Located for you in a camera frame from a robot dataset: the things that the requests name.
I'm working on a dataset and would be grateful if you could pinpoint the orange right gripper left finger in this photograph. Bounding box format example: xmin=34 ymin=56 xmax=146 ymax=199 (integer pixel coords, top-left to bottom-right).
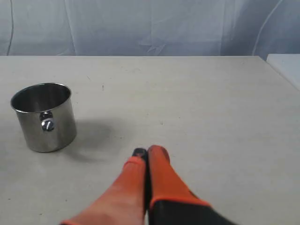
xmin=61 ymin=148 xmax=147 ymax=225

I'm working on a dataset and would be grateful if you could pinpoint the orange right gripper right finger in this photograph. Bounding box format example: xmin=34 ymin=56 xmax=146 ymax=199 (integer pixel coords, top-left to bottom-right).
xmin=148 ymin=145 xmax=234 ymax=225

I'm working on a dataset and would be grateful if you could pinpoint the shiny steel mug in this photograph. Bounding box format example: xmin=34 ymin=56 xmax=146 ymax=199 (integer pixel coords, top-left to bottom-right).
xmin=10 ymin=82 xmax=77 ymax=153

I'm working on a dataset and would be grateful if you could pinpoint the white backdrop curtain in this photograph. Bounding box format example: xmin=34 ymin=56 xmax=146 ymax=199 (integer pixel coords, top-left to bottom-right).
xmin=0 ymin=0 xmax=300 ymax=59

